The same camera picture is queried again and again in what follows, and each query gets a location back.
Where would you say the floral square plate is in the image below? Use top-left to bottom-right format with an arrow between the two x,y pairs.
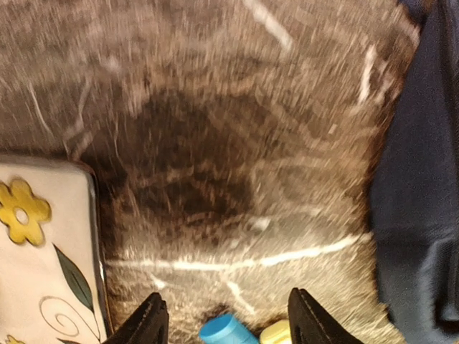
1,155 -> 113,343

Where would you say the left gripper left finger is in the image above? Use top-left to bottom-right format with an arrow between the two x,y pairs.
107,292 -> 169,344

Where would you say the blue black marker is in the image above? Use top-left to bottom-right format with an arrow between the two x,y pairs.
199,314 -> 259,344

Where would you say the yellow highlighter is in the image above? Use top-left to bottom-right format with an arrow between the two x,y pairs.
259,320 -> 292,344

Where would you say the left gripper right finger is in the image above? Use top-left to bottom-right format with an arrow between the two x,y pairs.
288,287 -> 362,344

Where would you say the navy blue student backpack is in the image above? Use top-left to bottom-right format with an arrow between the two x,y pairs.
369,1 -> 458,343

